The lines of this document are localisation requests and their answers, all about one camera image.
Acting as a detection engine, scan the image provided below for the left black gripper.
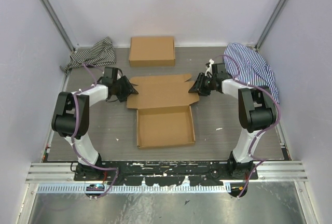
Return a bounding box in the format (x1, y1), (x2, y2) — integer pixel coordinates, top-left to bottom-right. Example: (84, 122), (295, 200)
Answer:
(114, 76), (139, 103)

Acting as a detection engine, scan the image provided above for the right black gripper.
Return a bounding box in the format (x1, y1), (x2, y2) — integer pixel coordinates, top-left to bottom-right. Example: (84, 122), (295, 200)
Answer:
(189, 72), (216, 96)

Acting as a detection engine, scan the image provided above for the cardboard box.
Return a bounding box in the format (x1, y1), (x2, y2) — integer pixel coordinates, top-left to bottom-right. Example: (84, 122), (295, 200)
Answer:
(127, 74), (199, 149)
(129, 36), (176, 67)

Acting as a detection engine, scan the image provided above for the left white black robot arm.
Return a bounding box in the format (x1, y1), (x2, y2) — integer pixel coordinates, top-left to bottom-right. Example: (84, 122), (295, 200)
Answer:
(51, 66), (138, 181)

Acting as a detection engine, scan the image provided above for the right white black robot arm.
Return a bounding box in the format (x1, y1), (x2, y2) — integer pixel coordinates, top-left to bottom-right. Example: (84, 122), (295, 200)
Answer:
(188, 60), (277, 180)

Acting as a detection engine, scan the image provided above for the folded cardboard box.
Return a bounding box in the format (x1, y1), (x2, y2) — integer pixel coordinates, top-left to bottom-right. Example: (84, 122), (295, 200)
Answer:
(129, 36), (176, 67)

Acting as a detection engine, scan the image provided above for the grey striped cloth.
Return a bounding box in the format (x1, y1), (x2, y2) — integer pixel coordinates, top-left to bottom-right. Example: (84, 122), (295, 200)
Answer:
(60, 37), (116, 75)

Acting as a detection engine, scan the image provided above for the blue white striped cloth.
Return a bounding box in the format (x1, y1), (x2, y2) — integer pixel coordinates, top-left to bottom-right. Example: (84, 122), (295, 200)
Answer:
(224, 43), (280, 103)

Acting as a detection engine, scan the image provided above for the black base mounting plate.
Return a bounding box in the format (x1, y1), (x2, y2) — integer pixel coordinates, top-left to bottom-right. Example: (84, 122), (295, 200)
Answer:
(70, 160), (254, 186)

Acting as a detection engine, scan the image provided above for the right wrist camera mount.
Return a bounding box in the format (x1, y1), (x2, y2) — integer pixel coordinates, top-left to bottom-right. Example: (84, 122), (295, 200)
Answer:
(204, 59), (215, 78)

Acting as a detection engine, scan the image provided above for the aluminium front rail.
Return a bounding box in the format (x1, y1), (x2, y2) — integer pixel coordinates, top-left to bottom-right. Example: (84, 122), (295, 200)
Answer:
(25, 160), (308, 186)

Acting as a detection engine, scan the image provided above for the slotted cable duct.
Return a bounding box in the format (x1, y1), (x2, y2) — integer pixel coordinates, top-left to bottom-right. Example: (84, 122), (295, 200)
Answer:
(36, 183), (231, 194)

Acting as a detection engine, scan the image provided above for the right aluminium corner post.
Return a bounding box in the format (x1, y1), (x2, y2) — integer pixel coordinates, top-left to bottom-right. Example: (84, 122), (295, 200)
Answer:
(254, 0), (288, 52)

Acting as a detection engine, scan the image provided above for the aluminium corner post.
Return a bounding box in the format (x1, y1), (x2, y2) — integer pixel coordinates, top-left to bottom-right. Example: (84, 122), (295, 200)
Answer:
(40, 0), (75, 52)
(254, 0), (288, 52)

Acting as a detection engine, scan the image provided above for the left aluminium corner post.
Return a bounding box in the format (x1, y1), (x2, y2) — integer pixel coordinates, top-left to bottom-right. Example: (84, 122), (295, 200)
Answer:
(40, 0), (75, 52)

